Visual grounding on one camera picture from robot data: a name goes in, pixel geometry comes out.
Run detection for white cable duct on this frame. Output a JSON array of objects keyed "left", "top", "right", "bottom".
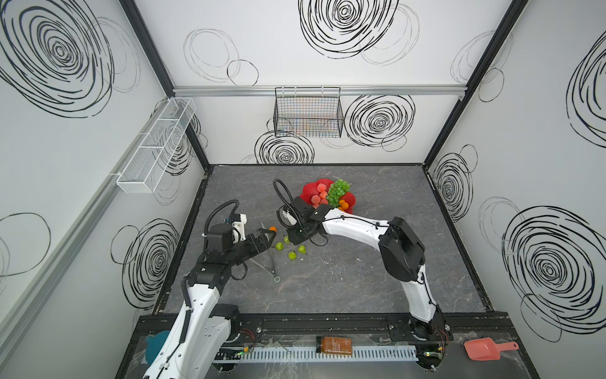
[{"left": 213, "top": 345, "right": 418, "bottom": 364}]

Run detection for red flower-shaped bowl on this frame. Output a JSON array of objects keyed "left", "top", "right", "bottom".
[{"left": 300, "top": 178, "right": 357, "bottom": 214}]

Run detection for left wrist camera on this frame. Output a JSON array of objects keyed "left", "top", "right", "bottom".
[{"left": 231, "top": 213, "right": 247, "bottom": 243}]

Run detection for black wire basket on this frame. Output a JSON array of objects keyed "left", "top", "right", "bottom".
[{"left": 272, "top": 86, "right": 345, "bottom": 138}]

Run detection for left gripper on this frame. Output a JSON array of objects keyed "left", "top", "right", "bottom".
[{"left": 225, "top": 228, "right": 274, "bottom": 267}]

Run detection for teal lidded container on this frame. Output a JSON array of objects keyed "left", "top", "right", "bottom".
[{"left": 145, "top": 330, "right": 170, "bottom": 365}]

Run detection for green grape bunch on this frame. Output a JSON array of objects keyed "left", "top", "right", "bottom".
[{"left": 326, "top": 179, "right": 353, "bottom": 208}]

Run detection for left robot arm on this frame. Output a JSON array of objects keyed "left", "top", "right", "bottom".
[{"left": 144, "top": 229, "right": 276, "bottom": 378}]

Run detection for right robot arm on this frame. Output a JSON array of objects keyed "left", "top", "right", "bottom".
[{"left": 276, "top": 197, "right": 445, "bottom": 341}]

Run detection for white wire shelf basket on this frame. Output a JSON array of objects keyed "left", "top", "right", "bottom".
[{"left": 117, "top": 97, "right": 196, "bottom": 194}]

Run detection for green-tipped metal tongs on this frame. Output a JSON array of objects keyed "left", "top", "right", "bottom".
[{"left": 249, "top": 246, "right": 281, "bottom": 284}]

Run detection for pink plastic scoop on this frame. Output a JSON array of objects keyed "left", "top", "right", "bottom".
[{"left": 463, "top": 338, "right": 519, "bottom": 362}]

